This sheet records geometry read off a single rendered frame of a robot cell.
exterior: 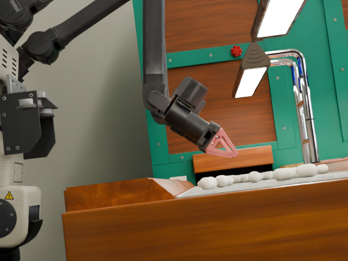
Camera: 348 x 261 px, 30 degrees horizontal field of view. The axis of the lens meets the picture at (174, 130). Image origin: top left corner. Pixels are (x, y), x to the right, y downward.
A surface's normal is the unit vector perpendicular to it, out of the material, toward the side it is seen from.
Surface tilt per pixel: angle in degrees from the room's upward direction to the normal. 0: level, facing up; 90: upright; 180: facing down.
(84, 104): 90
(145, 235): 90
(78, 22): 84
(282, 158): 90
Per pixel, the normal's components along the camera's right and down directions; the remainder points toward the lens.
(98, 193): -0.04, -0.08
